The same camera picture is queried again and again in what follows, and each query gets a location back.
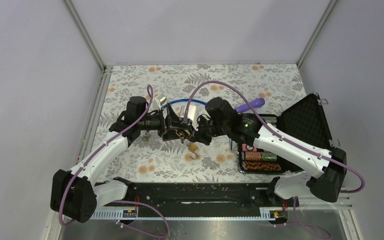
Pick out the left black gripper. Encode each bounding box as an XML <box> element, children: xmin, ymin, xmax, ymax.
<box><xmin>138</xmin><ymin>103</ymin><xmax>189</xmax><ymax>141</ymax></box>

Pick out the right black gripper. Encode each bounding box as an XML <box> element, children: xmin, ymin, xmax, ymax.
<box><xmin>188</xmin><ymin>114</ymin><xmax>229</xmax><ymax>146</ymax></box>

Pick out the yellow padlock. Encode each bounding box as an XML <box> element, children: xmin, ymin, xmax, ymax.
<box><xmin>175</xmin><ymin>129</ymin><xmax>191</xmax><ymax>140</ymax></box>

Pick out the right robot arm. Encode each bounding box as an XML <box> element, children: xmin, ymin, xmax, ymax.
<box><xmin>189</xmin><ymin>97</ymin><xmax>347</xmax><ymax>206</ymax></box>

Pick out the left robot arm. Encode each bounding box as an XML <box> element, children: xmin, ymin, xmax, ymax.
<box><xmin>50</xmin><ymin>95</ymin><xmax>198</xmax><ymax>226</ymax></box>

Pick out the small brass padlock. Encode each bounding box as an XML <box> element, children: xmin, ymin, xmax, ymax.
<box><xmin>187</xmin><ymin>143</ymin><xmax>199</xmax><ymax>160</ymax></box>

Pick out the floral table mat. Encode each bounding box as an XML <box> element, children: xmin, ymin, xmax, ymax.
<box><xmin>93</xmin><ymin>64</ymin><xmax>307</xmax><ymax>183</ymax></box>

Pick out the purple cylinder tool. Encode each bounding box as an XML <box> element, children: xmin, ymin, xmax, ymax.
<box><xmin>234</xmin><ymin>97</ymin><xmax>266</xmax><ymax>114</ymax></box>

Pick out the black poker chip case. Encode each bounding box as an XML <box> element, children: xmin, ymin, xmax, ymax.
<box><xmin>237</xmin><ymin>92</ymin><xmax>333</xmax><ymax>175</ymax></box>

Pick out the blue cable lock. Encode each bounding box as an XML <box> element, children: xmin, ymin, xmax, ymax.
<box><xmin>142</xmin><ymin>98</ymin><xmax>208</xmax><ymax>142</ymax></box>

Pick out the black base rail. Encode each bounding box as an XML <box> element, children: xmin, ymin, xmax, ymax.
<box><xmin>93</xmin><ymin>182</ymin><xmax>300</xmax><ymax>220</ymax></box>

